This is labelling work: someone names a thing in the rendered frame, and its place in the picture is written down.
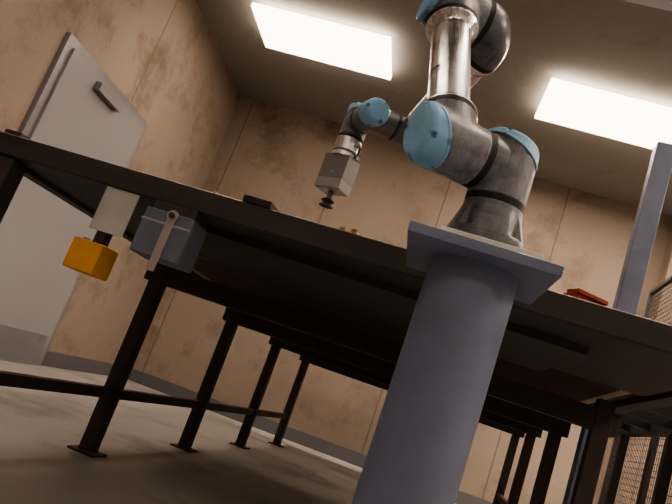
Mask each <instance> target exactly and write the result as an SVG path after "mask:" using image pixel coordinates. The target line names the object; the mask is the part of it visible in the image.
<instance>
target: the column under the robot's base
mask: <svg viewBox="0 0 672 504"><path fill-rule="evenodd" d="M406 266H408V267H411V268H414V269H417V270H421V271H424V272H426V275H425V278H424V281H423V284H422V287H421V290H420V294H419V297H418V300H417V303H416V306H415V309H414V312H413V315H412V318H411V321H410V324H409V327H408V330H407V334H406V337H405V340H404V343H403V346H402V349H401V352H400V355H399V358H398V361H397V364H396V367H395V370H394V374H393V377H392V380H391V383H390V386H389V389H388V392H387V395H386V398H385V401H384V404H383V407H382V410H381V413H380V417H379V420H378V423H377V426H376V429H375V432H374V435H373V438H372V441H371V444H370V447H369V450H368V453H367V457H366V460H365V463H364V466H363V469H362V472H361V475H360V478H359V481H358V484H357V487H356V490H355V493H354V497H353V500H352V503H351V504H455V501H456V497H457V494H458V491H459V487H460V484H461V480H462V477H463V473H464V470H465V467H466V463H467V460H468V456H469V453H470V449H471V446H472V442H473V439H474V436H475V432H476V429H477V425H478V422H479V418H480V415H481V412H482V408H483V405H484V401H485V398H486V394H487V391H488V388H489V384H490V381H491V377H492V374H493V370H494V367H495V363H496V360H497V357H498V353H499V350H500V346H501V343H502V339H503V336H504V333H505V329H506V326H507V322H508V319H509V315H510V312H511V308H512V305H513V302H514V300H516V301H519V302H522V303H525V304H528V305H530V304H532V303H533V302H534V301H535V300H536V299H537V298H538V297H540V296H541V295H542V294H543V293H544V292H545V291H546V290H547V289H549V288H550V287H551V286H552V285H553V284H554V283H555V282H556V281H558V280H559V279H560V278H561V277H562V276H563V272H564V266H561V265H558V264H555V263H551V262H548V261H545V260H541V259H538V258H535V257H531V256H528V255H525V254H521V253H518V252H515V251H512V250H508V249H505V248H502V247H498V246H495V245H492V244H488V243H485V242H482V241H478V240H475V239H472V238H469V237H465V236H462V235H459V234H455V233H452V232H449V231H445V230H442V229H439V228H435V227H432V226H429V225H425V224H422V223H419V222H416V221H410V224H409V226H408V233H407V256H406Z"/></svg>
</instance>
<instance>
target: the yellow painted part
mask: <svg viewBox="0 0 672 504"><path fill-rule="evenodd" d="M112 236H113V235H111V234H108V233H105V232H102V231H99V230H97V232H96V234H95V237H94V239H93V241H89V240H86V239H83V238H80V237H77V236H76V237H74V239H73V241H72V244H71V246H70V248H69V250H68V252H67V254H66V257H65V259H64V261H63V265H64V266H66V267H68V268H71V269H73V270H75V271H77V272H80V273H83V274H85V275H88V276H91V277H94V278H97V279H100V280H103V281H107V279H108V277H109V275H110V272H111V270H112V268H113V266H114V263H115V261H116V259H117V256H118V253H117V252H115V251H113V250H111V249H109V248H108V245H109V243H110V240H111V238H112Z"/></svg>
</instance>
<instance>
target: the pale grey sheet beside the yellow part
mask: <svg viewBox="0 0 672 504"><path fill-rule="evenodd" d="M139 198H140V195H137V194H134V193H130V192H127V191H124V190H120V189H117V188H114V187H110V186H107V188H106V190H105V193H104V195H103V197H102V199H101V201H100V204H99V206H98V208H97V210H96V212H95V215H94V217H93V219H92V221H91V223H90V226H89V227H90V228H93V229H96V230H99V231H102V232H105V233H108V234H111V235H114V236H117V237H121V238H122V237H123V234H124V232H125V230H126V228H127V225H128V223H129V221H130V218H131V216H132V214H133V212H134V209H135V207H136V205H137V202H138V200H139Z"/></svg>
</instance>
